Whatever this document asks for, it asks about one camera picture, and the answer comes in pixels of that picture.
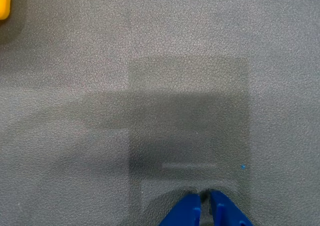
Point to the grey mat with NOWROBO print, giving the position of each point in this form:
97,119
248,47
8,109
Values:
75,85

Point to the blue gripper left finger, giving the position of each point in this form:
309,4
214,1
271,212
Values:
186,212

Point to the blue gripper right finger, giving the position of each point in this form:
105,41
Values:
225,211

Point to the yellow plastic bin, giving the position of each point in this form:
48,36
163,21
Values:
3,0

